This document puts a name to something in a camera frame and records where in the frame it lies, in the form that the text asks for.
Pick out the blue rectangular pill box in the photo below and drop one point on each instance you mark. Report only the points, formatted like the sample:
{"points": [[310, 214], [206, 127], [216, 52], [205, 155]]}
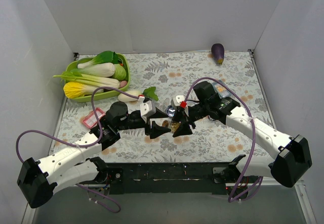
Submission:
{"points": [[220, 90]]}

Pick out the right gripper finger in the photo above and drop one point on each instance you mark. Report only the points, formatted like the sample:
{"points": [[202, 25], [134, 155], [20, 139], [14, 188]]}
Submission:
{"points": [[178, 115], [182, 129]]}

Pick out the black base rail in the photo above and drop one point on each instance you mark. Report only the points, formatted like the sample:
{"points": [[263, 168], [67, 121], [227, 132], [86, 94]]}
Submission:
{"points": [[131, 178]]}

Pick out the green toy celery stalk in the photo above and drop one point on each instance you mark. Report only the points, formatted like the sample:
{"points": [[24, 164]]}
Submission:
{"points": [[86, 79]]}

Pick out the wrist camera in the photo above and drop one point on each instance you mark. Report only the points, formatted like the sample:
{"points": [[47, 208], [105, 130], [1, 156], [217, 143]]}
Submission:
{"points": [[147, 109], [176, 102]]}

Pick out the blue round pill container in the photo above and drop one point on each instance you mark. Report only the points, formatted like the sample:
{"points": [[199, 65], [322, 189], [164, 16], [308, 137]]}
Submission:
{"points": [[170, 111]]}

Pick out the white toy radish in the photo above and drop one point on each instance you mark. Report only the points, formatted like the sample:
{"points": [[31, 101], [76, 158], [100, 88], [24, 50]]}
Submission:
{"points": [[136, 95]]}

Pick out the yellow toy napa cabbage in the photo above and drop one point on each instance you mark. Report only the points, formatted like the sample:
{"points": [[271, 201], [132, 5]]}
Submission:
{"points": [[76, 89]]}

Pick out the purple toy eggplant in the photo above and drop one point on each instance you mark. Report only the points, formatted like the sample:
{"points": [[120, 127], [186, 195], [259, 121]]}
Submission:
{"points": [[218, 51]]}

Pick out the orange pill bottle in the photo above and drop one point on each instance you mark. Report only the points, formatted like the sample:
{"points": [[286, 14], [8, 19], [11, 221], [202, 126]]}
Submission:
{"points": [[174, 126]]}

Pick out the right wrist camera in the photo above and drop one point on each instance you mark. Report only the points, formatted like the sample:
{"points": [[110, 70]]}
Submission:
{"points": [[176, 102]]}

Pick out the pink rectangular pill box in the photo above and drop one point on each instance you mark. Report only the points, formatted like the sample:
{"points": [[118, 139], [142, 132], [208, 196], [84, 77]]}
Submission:
{"points": [[90, 120]]}

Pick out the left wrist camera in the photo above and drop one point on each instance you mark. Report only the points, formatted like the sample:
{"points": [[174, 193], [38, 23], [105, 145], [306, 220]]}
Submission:
{"points": [[147, 109]]}

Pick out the green vegetable basket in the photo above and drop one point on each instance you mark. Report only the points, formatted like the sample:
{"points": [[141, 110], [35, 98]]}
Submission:
{"points": [[106, 92]]}

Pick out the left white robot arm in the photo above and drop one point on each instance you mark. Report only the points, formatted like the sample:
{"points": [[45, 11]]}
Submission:
{"points": [[68, 153]]}

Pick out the floral table mat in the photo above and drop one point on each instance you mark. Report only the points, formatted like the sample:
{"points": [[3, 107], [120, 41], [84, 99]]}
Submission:
{"points": [[172, 74]]}

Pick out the white toy bok choy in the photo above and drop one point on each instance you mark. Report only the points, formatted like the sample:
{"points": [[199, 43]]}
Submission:
{"points": [[102, 65]]}

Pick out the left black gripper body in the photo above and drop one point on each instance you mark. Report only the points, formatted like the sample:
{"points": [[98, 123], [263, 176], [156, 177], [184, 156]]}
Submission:
{"points": [[147, 126]]}

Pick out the green toy cabbage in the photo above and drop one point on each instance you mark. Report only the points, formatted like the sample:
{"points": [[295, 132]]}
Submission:
{"points": [[120, 72]]}

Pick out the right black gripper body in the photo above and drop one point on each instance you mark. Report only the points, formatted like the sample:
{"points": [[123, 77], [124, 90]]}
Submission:
{"points": [[187, 115]]}

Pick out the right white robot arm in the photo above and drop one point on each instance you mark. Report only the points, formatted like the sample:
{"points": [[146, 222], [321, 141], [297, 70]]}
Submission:
{"points": [[289, 157]]}

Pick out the orange bottle cap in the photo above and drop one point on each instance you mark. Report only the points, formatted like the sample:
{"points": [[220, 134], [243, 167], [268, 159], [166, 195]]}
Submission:
{"points": [[166, 124]]}

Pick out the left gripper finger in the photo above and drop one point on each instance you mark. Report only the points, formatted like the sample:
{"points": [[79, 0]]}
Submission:
{"points": [[159, 114], [156, 130]]}

